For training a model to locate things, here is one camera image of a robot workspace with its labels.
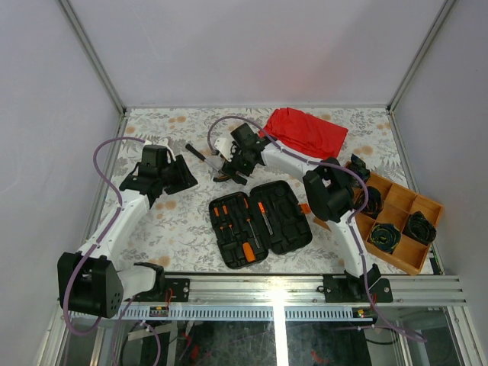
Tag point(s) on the aluminium front rail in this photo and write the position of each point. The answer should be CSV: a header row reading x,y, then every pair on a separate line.
x,y
309,296

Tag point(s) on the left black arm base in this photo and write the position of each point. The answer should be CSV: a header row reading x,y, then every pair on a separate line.
x,y
164,289

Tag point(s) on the orange black pliers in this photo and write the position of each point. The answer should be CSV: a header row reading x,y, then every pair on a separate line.
x,y
222,177

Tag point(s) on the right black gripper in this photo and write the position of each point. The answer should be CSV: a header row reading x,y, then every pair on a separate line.
x,y
232,167

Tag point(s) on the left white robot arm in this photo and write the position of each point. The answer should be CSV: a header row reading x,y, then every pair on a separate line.
x,y
94,280

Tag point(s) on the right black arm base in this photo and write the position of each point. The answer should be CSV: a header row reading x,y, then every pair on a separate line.
x,y
349,289

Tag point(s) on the black handled hammer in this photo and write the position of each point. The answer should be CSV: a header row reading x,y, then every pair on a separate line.
x,y
201,157

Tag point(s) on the orange handled utility knife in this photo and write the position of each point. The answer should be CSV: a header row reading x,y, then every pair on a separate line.
x,y
265,218

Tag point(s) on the black tape roll right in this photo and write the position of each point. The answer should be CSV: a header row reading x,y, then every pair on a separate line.
x,y
419,228

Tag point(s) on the black plastic tool case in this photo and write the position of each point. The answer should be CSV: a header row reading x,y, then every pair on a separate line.
x,y
286,216

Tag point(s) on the small orange black screwdriver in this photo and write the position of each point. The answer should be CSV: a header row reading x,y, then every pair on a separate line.
x,y
228,219

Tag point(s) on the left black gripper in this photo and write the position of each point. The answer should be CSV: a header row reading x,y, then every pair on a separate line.
x,y
187,179

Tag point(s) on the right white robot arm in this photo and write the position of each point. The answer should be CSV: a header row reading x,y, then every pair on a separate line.
x,y
327,186

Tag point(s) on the red folded cloth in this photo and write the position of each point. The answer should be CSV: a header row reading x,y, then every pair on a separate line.
x,y
305,133

